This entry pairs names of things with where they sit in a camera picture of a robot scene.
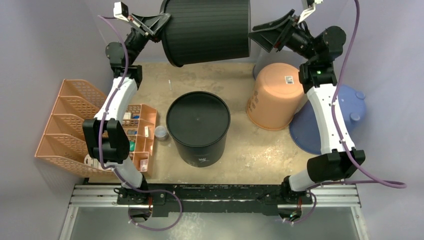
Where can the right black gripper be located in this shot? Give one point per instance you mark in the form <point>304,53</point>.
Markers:
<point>286,27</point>

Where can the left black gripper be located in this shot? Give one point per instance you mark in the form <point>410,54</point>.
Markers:
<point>151,25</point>

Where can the black ribbed plastic bin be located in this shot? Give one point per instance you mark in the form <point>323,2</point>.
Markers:
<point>201,31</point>

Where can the orange capybara plastic bucket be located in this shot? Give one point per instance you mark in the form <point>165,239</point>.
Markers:
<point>276,96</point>

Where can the blue plastic bucket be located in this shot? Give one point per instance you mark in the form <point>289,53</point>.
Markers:
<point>304,129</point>

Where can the dark navy cylindrical bin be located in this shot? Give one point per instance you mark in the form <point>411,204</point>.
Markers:
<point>198,123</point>

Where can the white grey cylindrical bin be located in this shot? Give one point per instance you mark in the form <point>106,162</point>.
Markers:
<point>283,56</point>

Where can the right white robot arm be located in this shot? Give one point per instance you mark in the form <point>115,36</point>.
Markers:
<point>339,158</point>

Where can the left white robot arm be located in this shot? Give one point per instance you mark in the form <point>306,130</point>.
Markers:
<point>105,137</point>

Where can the small clear round container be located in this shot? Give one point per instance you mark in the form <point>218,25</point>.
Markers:
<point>161,133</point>

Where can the orange mesh file organizer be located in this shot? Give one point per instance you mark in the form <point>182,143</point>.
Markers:
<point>63,143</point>

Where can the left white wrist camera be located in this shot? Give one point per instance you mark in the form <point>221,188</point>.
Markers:
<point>121,11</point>

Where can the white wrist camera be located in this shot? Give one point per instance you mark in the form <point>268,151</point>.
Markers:
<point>121,11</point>
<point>309,7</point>

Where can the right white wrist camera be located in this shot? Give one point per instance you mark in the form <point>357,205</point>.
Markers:
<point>309,7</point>

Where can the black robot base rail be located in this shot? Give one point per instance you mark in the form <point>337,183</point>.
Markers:
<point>165,198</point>

